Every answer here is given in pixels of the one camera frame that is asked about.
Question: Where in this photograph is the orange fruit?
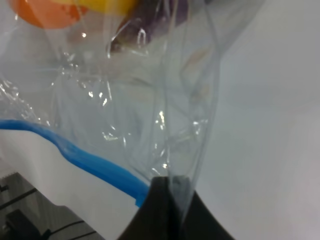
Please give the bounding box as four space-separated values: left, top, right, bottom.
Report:
7 0 88 29

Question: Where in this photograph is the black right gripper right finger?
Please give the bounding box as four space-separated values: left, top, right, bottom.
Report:
174 176 233 240

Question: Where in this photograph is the dark purple eggplant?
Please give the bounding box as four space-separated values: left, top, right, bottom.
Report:
106 0 190 53

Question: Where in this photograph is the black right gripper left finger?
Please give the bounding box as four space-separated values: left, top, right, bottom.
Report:
118 177 184 240

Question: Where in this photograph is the clear zip bag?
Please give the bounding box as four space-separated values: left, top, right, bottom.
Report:
0 0 263 206

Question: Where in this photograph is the yellow pear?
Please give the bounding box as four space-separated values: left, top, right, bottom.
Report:
76 0 138 15

